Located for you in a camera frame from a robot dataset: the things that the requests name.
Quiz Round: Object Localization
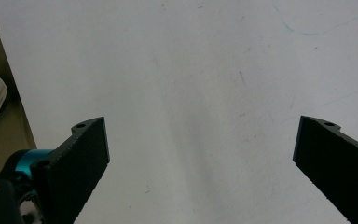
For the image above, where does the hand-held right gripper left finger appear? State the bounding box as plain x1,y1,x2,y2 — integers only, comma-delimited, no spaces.
30,116,111,224

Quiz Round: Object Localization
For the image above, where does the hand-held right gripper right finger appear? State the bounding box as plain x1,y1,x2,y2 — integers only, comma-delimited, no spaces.
292,115,358,224

